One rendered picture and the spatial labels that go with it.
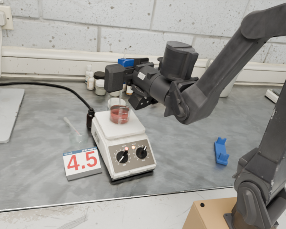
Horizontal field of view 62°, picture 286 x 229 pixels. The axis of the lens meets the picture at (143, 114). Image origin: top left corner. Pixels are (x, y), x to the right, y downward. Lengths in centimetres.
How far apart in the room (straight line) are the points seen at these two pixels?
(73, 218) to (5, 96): 55
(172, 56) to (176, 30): 70
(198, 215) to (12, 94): 75
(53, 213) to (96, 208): 9
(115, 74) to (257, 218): 36
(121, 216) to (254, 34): 45
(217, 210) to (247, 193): 12
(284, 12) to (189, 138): 57
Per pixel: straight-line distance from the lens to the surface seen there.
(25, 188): 64
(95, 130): 70
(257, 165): 41
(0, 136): 78
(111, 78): 51
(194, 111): 44
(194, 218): 52
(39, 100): 95
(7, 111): 89
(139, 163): 65
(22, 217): 60
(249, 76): 141
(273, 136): 39
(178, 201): 64
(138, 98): 56
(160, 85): 49
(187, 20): 116
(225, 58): 40
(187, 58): 46
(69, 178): 64
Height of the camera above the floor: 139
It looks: 33 degrees down
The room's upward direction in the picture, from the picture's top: 11 degrees clockwise
